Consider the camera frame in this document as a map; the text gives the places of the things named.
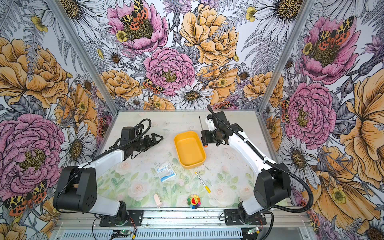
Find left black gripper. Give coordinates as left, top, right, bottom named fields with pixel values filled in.
left=131, top=133, right=164, bottom=152

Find aluminium front rail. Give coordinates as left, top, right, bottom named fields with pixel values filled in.
left=55, top=207, right=310, bottom=230

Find yellow plastic bin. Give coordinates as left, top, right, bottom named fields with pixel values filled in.
left=174, top=131, right=206, bottom=170

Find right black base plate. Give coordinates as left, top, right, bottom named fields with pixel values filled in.
left=224, top=209, right=267, bottom=226

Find black orange screwdriver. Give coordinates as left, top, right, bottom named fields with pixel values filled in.
left=199, top=117, right=208, bottom=148

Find rainbow flower toy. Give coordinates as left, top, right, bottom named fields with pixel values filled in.
left=187, top=194, right=201, bottom=210

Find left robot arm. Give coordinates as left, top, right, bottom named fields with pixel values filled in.
left=53, top=124, right=163, bottom=225

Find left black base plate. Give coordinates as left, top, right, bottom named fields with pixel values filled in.
left=99, top=210, right=144, bottom=227

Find small right circuit board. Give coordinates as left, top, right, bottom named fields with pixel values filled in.
left=247, top=227, right=260, bottom=235

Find pink eraser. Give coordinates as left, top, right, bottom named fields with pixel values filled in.
left=154, top=194, right=163, bottom=208

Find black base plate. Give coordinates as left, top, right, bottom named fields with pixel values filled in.
left=224, top=209, right=267, bottom=226
left=99, top=210, right=144, bottom=227

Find right black corrugated cable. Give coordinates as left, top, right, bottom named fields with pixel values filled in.
left=206, top=104, right=314, bottom=214

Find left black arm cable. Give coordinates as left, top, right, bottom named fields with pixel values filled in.
left=56, top=118, right=153, bottom=193

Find white blue packet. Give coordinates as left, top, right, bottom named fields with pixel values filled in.
left=155, top=161, right=177, bottom=183

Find green circuit board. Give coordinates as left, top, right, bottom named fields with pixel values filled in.
left=111, top=230, right=134, bottom=239

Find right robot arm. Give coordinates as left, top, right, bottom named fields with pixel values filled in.
left=201, top=112, right=291, bottom=224

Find yellow small screwdriver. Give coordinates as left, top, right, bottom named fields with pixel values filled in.
left=195, top=172, right=211, bottom=194

